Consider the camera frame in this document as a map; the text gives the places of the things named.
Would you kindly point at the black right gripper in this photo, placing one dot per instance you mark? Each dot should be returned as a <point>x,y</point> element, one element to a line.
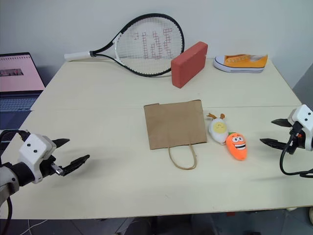
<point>297,143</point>

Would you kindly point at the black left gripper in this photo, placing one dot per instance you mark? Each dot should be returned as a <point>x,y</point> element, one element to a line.
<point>47,167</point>

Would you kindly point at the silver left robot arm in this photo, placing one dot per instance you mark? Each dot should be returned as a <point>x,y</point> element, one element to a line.
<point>7,178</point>

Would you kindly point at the brown paper bag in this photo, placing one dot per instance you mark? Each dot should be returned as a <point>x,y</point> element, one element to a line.
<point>174,124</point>

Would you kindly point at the orange carrot plush toy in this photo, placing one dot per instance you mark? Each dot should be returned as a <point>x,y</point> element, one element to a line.
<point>236,147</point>

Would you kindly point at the white egg plush toy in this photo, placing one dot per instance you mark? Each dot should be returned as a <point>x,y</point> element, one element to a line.
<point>218,129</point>

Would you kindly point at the yellow canvas sneaker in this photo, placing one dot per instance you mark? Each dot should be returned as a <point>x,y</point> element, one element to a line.
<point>244,64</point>

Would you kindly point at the open laptop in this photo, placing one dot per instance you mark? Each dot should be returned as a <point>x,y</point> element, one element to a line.
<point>17,73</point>

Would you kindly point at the dark rounded shape under table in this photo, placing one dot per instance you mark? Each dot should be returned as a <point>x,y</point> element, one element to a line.
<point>140,226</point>

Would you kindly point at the red foam brick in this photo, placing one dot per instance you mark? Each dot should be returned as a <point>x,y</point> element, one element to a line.
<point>187,66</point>

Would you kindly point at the black and white tennis racket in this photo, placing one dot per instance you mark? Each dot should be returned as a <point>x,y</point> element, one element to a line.
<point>156,44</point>

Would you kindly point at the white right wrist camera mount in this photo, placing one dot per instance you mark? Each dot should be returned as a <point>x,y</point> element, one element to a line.
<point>304,117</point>

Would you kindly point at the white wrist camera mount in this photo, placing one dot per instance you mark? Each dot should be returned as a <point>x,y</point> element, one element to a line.
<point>33,149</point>
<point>304,117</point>

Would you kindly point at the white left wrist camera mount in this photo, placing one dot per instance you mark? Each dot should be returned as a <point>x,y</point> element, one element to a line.
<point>33,149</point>

